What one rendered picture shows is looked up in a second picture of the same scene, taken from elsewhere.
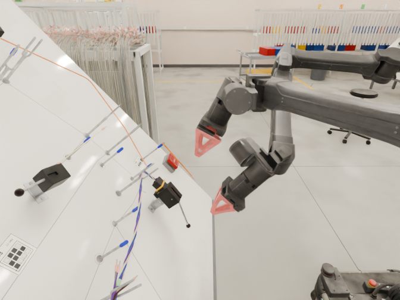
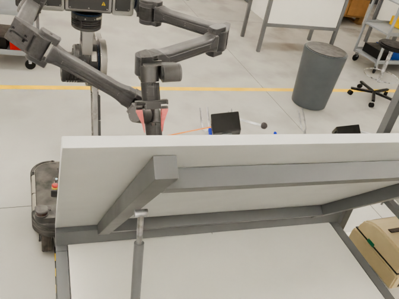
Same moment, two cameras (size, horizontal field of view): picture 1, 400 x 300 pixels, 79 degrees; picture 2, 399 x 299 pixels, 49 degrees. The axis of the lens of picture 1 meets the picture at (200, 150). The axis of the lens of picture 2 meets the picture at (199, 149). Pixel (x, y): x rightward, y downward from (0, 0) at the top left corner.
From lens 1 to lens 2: 152 cm
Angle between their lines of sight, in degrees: 92
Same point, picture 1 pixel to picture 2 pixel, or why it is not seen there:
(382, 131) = (206, 48)
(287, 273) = (8, 272)
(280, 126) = (119, 85)
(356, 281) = (46, 199)
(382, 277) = (41, 181)
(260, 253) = not seen: outside the picture
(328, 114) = (190, 53)
